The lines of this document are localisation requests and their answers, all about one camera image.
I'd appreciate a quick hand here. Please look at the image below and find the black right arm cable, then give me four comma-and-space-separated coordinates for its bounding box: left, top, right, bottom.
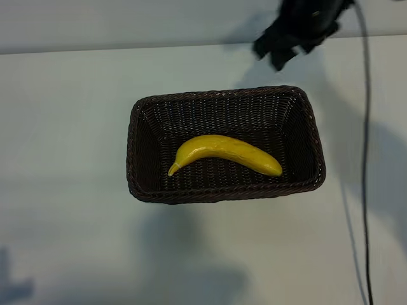
354, 0, 375, 305

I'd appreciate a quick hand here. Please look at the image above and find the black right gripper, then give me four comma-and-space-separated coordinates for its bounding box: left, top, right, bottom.
252, 0, 355, 72

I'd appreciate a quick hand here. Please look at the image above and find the dark brown woven basket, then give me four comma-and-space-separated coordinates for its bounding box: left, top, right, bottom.
126, 85, 328, 205

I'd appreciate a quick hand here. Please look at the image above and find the yellow banana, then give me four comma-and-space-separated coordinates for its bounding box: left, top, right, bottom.
167, 134, 284, 177

